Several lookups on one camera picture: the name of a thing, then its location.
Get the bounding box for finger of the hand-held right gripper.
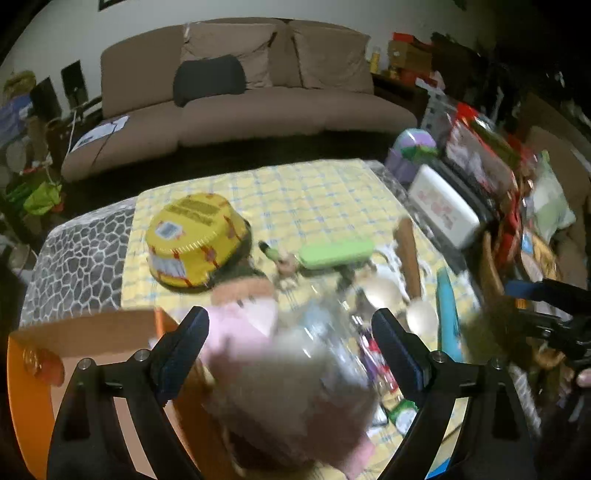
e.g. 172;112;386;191
505;278;591;306
509;310;591;367

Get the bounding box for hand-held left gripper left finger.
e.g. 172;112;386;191
46;307;211;480

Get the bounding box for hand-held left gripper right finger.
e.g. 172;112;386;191
372;308;539;480

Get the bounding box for orange cardboard box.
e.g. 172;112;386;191
7;308;232;480

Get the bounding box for pink plush toy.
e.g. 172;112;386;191
203;277;377;480

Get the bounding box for yellow instant noodle bowl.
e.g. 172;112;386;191
145;194;253;292

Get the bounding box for wooden chair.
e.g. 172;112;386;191
479;231;514;303

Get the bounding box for small green white container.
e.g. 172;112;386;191
389;399;419;435

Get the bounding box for light blue tube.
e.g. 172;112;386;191
435;268;465;361

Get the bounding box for clear plastic bottle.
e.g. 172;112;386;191
295;284;403;416

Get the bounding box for white spoon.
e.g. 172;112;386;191
362;251;408;320

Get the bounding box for pale green plastic bag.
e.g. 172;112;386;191
525;151;576;241

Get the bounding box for white box with red print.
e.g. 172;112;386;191
409;164;482;250

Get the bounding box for gold-lidded glass jar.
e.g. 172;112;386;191
23;346;65;386

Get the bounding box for small toy figure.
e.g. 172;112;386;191
257;240;302;289

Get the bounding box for red packaged box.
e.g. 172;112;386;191
445;104;523;197

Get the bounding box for purple and green toy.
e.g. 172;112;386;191
385;129;439;185

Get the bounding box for yellow checked cloth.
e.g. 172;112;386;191
121;159;468;480

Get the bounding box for bright green bag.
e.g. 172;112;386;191
22;181;64;216

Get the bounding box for white paper sheet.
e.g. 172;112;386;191
75;115;130;149

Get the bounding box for stacked cardboard boxes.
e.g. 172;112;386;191
387;32;435;80

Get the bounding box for brown sofa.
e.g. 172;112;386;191
61;18;419;182

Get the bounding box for black cushion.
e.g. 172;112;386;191
173;54;246;108

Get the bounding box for black speaker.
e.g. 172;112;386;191
60;60;88;106

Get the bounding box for wooden-handled spoon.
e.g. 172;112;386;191
392;217;439;335

